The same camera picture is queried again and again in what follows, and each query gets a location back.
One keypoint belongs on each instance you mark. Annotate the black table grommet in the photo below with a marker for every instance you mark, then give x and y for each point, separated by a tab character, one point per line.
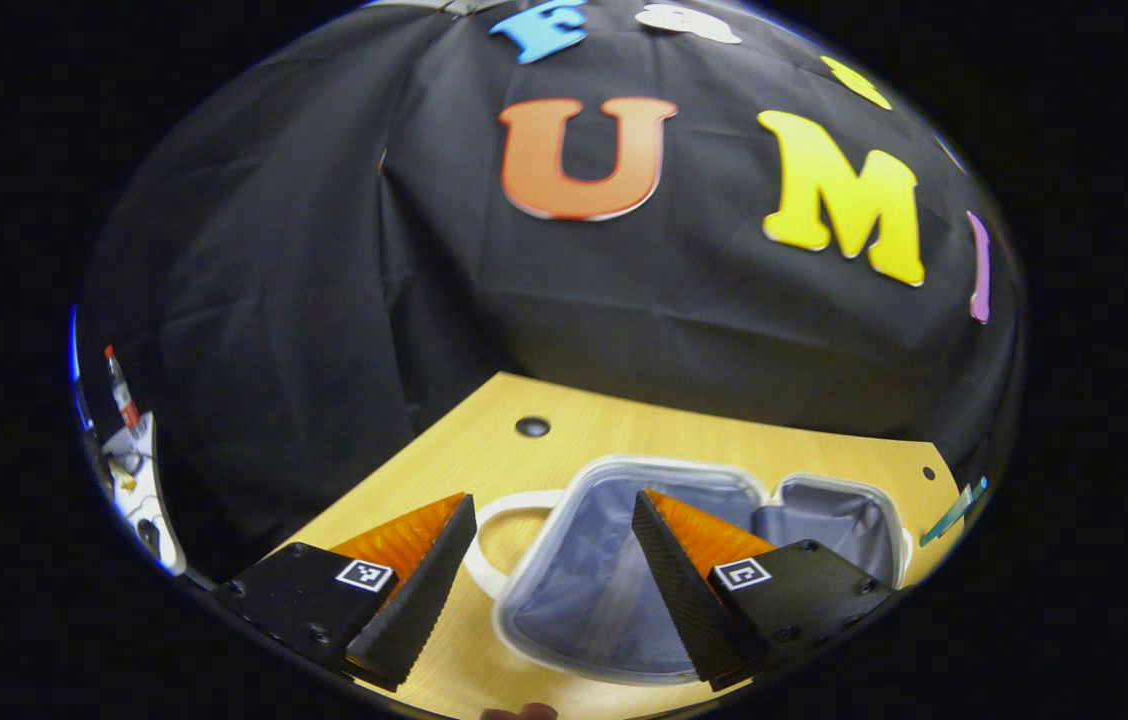
532	427

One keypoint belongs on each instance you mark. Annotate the black backdrop cloth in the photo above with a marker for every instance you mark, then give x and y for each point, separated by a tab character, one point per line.
324	250

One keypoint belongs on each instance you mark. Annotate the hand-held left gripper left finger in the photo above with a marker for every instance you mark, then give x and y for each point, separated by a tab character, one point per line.
424	600

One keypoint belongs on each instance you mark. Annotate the white suitcase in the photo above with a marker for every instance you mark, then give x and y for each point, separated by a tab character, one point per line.
584	570

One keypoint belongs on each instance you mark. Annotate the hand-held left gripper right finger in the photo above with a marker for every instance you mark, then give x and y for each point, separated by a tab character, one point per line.
684	600

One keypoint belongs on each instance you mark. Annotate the red and white stick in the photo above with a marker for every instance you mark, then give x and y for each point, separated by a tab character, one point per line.
122	395

